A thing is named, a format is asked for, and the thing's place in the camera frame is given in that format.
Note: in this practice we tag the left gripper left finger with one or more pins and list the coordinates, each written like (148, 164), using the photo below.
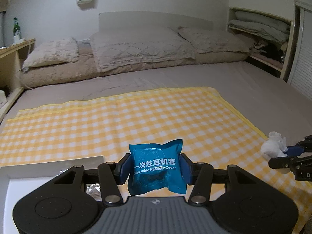
(111, 175)

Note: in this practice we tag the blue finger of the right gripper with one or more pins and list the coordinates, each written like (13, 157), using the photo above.
(282, 162)
(301, 147)

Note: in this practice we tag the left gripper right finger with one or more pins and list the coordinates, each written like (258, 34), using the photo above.
(200, 175)

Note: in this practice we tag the bag of tan cord necklace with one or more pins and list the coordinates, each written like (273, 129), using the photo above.
(94, 191)

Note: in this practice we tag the blue headset cover packet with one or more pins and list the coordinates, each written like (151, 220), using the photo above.
(156, 166)

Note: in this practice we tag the yellow white checkered cloth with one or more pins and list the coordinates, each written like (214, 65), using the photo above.
(212, 131)

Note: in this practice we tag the grey bed sheet mattress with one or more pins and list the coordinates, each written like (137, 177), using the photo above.
(267, 102)

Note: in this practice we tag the right white shelf cabinet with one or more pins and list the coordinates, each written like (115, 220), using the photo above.
(289, 11)

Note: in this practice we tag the white shallow cardboard box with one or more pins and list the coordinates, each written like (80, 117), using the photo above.
(19, 180)

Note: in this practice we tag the dark clothes pile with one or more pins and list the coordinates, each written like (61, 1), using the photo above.
(269, 50)

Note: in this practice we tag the folded grey blankets stack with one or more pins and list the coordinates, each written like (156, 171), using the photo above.
(264, 26)

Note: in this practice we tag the beige folded mattress pad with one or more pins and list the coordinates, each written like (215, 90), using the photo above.
(85, 67)

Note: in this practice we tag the folded grey quilt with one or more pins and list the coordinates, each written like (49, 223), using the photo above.
(120, 47)

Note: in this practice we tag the white tissue box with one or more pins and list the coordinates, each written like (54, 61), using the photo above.
(3, 99)

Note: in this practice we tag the left fluffy beige pillow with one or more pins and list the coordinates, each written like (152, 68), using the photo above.
(53, 53)

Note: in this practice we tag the right grey pillow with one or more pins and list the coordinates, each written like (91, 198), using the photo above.
(206, 41)

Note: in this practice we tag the white headboard panel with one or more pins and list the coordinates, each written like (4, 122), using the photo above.
(112, 20)

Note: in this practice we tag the wooden low shelf unit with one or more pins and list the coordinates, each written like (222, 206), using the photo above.
(12, 59)

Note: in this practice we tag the green glass bottle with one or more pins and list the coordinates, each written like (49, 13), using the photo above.
(16, 31)

